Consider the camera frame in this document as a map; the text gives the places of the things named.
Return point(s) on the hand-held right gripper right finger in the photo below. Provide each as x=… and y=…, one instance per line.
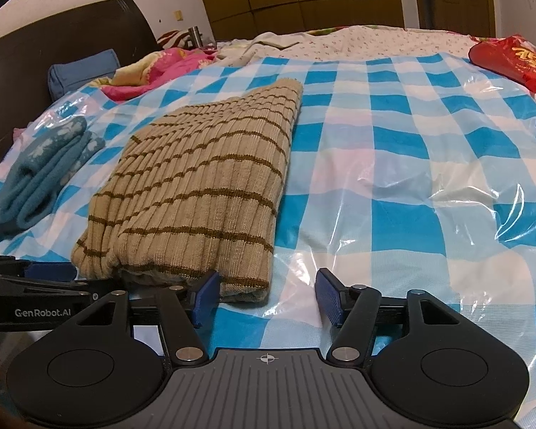
x=328, y=297

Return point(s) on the white floral bed sheet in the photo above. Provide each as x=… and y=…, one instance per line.
x=384, y=42

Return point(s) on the metal cup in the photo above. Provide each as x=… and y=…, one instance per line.
x=195, y=36

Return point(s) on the red plastic bag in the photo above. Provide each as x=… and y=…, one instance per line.
x=513, y=60

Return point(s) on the pink floral blanket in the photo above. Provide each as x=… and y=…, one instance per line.
x=161, y=71

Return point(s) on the beige crumpled cloth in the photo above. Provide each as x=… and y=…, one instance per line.
x=254, y=47

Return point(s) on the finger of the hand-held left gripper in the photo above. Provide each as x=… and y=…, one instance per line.
x=49, y=271

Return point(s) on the zebra striped pillow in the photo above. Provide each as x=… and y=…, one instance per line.
x=172, y=39

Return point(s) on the tan striped ribbed sweater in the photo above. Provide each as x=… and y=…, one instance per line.
x=196, y=178

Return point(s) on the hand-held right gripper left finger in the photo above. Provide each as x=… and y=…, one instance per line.
x=204, y=295

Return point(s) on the blue checkered plastic sheet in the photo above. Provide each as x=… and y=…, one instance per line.
x=384, y=165

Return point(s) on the teal folded flower-print garment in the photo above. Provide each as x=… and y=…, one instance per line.
x=40, y=170

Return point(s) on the dark brown headboard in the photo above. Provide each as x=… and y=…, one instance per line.
x=49, y=40

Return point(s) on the blue pillow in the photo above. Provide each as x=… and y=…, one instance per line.
x=80, y=73

